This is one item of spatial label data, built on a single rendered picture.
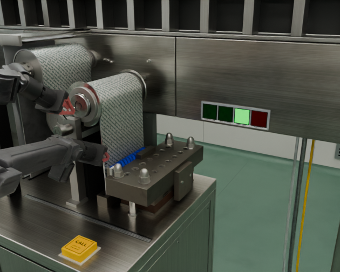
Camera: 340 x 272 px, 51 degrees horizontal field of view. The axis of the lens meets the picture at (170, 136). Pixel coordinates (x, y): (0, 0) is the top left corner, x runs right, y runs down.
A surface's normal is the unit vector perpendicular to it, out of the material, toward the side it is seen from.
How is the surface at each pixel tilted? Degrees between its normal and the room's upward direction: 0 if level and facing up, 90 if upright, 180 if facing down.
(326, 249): 0
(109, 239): 0
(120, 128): 90
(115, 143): 90
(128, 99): 90
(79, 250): 0
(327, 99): 90
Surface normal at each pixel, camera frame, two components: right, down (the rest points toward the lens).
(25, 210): 0.00, -0.94
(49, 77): 0.87, 0.20
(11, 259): -0.50, 0.31
